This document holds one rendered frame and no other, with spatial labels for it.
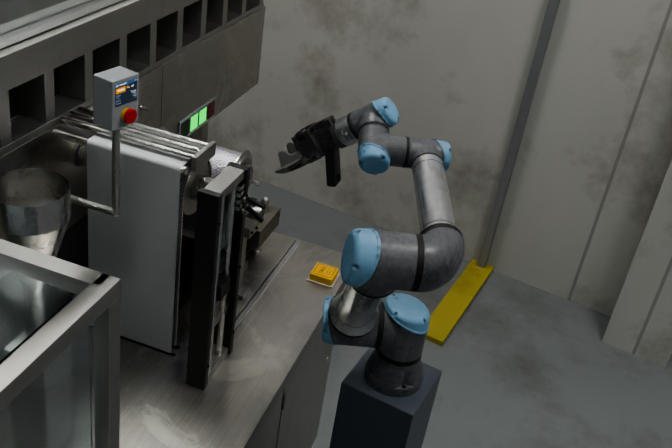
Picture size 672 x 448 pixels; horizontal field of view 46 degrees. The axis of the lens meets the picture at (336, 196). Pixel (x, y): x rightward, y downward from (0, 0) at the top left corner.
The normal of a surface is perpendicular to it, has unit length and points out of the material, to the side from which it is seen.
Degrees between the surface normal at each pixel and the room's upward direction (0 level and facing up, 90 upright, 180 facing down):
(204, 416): 0
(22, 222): 90
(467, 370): 0
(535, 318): 0
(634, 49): 90
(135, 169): 90
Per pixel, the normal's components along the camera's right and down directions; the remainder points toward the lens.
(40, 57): 0.94, 0.27
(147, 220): -0.32, 0.43
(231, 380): 0.14, -0.87
